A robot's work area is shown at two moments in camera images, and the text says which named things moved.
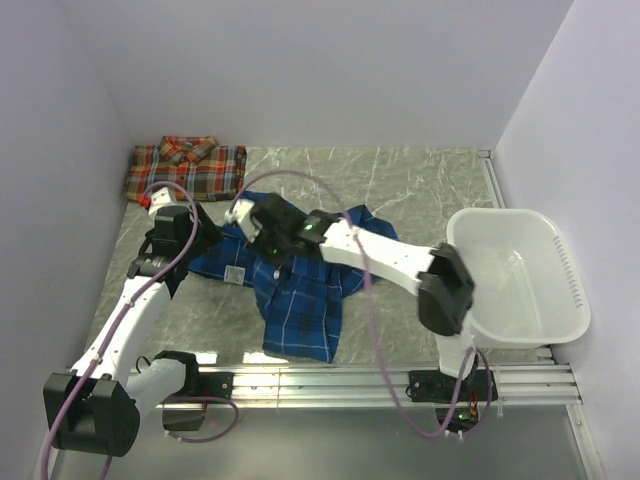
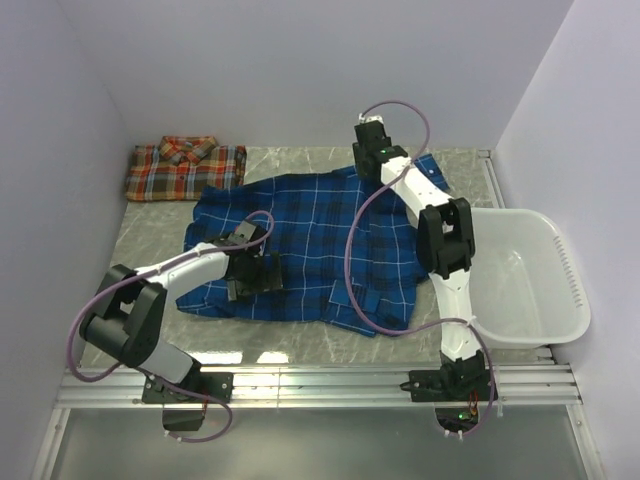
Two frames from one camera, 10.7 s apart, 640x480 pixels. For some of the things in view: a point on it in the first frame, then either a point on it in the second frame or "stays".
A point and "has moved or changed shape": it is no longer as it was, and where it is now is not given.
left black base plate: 205,384 stays
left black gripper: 210,234 to 267,282
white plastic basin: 528,291 stays
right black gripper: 259,242 to 357,154
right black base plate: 435,386 stays
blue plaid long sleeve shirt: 301,300 has moved or changed shape
